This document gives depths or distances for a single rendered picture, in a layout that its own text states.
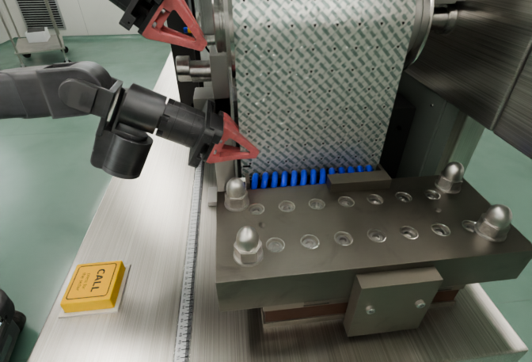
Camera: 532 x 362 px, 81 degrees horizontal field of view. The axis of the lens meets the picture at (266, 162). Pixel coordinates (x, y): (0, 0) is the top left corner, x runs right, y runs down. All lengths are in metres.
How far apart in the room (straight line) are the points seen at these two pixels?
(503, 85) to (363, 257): 0.27
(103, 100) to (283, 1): 0.25
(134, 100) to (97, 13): 5.97
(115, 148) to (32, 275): 1.58
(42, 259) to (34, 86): 1.66
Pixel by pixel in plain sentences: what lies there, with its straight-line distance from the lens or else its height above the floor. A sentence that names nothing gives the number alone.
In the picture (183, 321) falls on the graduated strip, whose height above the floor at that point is 0.90.
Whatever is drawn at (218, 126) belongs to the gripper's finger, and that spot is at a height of 1.14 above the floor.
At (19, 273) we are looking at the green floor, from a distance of 2.06.
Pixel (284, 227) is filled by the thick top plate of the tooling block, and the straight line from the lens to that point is 0.43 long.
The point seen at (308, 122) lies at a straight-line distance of 0.48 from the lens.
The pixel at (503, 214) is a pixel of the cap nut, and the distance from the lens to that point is 0.49.
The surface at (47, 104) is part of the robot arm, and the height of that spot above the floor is 1.19.
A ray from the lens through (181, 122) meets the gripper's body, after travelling 0.44.
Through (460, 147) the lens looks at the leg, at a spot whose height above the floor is 0.96.
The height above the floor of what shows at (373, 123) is 1.11.
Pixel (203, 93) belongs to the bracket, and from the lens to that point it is 0.55.
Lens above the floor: 1.34
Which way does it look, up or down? 35 degrees down
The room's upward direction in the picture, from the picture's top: straight up
